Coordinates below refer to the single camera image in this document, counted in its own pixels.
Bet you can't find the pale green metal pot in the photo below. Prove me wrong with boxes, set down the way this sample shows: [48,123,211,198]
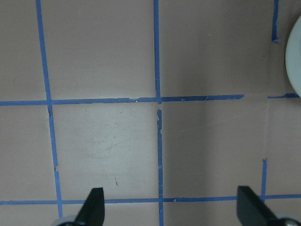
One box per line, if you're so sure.
[285,17,301,97]

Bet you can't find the brown paper table mat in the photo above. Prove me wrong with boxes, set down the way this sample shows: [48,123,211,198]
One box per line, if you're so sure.
[0,0,301,226]

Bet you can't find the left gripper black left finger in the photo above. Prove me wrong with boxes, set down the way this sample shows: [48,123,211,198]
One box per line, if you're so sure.
[74,188,104,226]

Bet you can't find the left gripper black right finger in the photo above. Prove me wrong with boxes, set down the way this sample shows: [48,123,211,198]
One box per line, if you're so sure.
[236,186,279,226]

